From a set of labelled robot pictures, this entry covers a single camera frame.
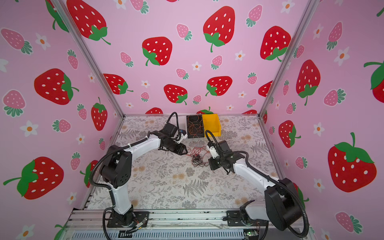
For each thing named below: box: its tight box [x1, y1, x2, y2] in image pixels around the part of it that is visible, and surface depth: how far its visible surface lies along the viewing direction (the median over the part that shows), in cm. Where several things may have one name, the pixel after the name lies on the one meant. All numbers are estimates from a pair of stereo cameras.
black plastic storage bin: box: [186, 114, 205, 139], surface depth 113 cm
